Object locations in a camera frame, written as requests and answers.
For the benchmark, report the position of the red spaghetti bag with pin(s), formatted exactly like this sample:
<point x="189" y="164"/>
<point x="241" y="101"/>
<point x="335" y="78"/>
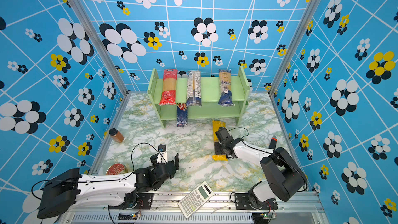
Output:
<point x="169" y="86"/>

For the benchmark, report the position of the green wooden shelf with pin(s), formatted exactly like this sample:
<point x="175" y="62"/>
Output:
<point x="210" y="109"/>

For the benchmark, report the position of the blue Barilla pasta box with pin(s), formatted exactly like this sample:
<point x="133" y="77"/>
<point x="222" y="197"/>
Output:
<point x="182" y="115"/>

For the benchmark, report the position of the white scientific calculator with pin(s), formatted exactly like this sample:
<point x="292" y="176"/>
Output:
<point x="194" y="200"/>

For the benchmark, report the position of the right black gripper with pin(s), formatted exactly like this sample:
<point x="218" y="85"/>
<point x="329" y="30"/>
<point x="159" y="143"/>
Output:
<point x="216" y="148"/>

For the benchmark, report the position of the round red tin can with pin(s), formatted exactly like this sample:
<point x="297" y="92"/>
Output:
<point x="116" y="169"/>

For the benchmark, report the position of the red black marker pen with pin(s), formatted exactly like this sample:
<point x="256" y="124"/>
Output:
<point x="273" y="142"/>

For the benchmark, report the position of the clear grey spaghetti bag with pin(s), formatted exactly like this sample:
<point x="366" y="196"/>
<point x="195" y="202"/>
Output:
<point x="194" y="96"/>

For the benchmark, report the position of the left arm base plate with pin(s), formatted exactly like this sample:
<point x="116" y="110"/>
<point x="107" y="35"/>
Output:
<point x="135" y="201"/>

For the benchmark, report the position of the yellow blue spaghetti bag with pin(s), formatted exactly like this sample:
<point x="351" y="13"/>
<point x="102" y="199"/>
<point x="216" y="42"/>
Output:
<point x="225" y="79"/>

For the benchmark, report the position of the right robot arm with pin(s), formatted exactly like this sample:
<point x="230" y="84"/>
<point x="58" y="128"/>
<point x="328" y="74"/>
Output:
<point x="283" y="176"/>

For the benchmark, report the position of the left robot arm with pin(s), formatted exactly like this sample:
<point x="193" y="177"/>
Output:
<point x="73" y="190"/>

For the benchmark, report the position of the spice jar black lid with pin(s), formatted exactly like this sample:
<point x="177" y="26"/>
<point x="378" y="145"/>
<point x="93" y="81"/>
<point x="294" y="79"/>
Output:
<point x="116" y="135"/>

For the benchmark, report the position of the aluminium front rail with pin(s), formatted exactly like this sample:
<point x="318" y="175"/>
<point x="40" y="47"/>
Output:
<point x="303" y="208"/>

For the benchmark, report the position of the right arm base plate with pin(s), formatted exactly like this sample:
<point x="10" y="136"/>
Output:
<point x="244" y="201"/>

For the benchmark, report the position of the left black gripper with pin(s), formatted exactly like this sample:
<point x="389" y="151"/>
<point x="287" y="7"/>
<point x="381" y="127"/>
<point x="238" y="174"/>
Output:
<point x="173" y="163"/>

